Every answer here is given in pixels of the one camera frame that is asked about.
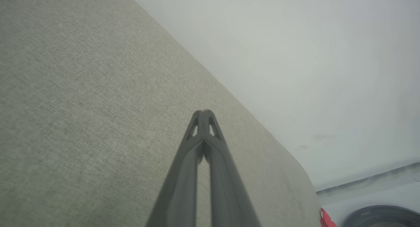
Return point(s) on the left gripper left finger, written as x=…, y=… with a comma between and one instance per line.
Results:
x=180, y=187

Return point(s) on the grey fabric sofa seat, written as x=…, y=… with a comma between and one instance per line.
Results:
x=82, y=105

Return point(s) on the dark round rimmed object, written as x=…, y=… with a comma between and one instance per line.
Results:
x=377, y=212

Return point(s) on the red white sleeveless jersey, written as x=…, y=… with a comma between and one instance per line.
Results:
x=325, y=220

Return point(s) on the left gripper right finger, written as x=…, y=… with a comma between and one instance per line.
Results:
x=226, y=187

